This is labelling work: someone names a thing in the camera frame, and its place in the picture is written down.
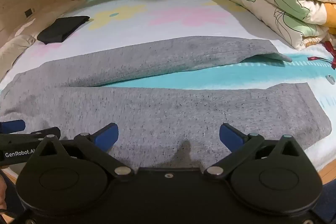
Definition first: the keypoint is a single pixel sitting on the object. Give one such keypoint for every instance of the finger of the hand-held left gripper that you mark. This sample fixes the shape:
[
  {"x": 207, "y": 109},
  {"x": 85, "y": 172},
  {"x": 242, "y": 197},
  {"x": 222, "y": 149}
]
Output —
[
  {"x": 48, "y": 132},
  {"x": 13, "y": 126}
]

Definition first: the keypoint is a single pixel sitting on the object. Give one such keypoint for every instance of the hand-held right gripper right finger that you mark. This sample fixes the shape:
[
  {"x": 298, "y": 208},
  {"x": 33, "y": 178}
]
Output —
[{"x": 231, "y": 134}]

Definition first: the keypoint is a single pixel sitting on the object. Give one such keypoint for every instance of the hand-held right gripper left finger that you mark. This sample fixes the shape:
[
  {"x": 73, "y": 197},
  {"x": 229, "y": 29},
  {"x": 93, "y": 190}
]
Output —
[{"x": 107, "y": 134}]

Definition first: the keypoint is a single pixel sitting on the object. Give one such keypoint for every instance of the grey pants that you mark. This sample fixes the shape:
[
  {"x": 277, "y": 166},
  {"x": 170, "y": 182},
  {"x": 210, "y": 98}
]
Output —
[{"x": 157, "y": 108}]

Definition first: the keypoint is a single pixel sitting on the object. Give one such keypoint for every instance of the beige pillow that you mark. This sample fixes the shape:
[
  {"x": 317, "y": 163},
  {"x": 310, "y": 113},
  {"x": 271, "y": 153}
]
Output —
[{"x": 13, "y": 48}]

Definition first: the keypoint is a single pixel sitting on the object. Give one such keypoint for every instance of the black folded cloth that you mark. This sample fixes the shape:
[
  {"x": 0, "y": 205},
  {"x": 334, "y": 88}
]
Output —
[{"x": 63, "y": 28}]

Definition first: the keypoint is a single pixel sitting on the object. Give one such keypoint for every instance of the person's blue jeans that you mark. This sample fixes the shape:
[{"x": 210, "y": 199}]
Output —
[{"x": 326, "y": 203}]

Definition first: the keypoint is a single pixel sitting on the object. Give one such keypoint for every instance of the red ribbon tag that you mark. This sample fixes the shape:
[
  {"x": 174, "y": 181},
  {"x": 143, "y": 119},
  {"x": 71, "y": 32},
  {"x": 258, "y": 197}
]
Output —
[{"x": 331, "y": 52}]

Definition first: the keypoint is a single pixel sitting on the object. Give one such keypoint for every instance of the white cloth pile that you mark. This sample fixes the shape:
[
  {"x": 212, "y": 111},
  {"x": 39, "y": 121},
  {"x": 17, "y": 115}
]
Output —
[{"x": 275, "y": 3}]

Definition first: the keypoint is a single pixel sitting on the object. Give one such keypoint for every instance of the wall socket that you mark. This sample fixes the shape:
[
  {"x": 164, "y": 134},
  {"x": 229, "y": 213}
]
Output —
[{"x": 29, "y": 13}]

